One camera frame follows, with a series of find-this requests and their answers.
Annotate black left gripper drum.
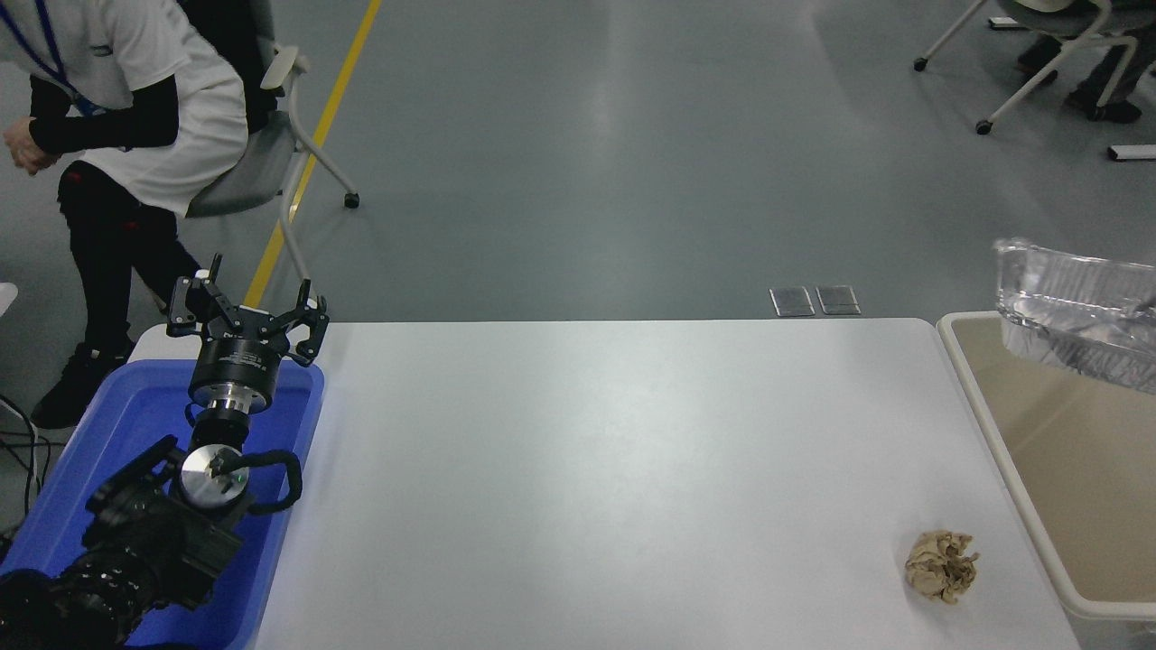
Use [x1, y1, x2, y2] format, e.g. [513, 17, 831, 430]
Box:
[190, 330, 288, 400]

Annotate silver foil tray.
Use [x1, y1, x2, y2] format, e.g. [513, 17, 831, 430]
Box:
[993, 237, 1156, 395]

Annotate person's hand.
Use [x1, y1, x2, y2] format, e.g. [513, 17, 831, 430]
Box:
[3, 116, 61, 175]

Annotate blue plastic tray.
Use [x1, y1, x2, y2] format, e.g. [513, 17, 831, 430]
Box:
[0, 359, 326, 650]

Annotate grey office chair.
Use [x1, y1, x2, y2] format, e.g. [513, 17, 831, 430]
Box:
[176, 0, 362, 290]

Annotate person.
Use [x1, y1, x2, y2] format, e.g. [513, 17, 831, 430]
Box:
[1016, 0, 1156, 125]
[0, 0, 250, 432]

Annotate crumpled tan paper ball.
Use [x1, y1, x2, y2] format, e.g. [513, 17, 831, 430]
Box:
[904, 530, 981, 606]

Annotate white-framed wheeled chair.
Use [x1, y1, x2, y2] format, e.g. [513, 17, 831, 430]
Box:
[914, 0, 1156, 136]

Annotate large pale bin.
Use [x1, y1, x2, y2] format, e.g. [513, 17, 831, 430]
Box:
[937, 311, 1156, 650]

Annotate black floor cables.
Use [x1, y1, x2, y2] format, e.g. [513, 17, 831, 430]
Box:
[0, 397, 51, 543]

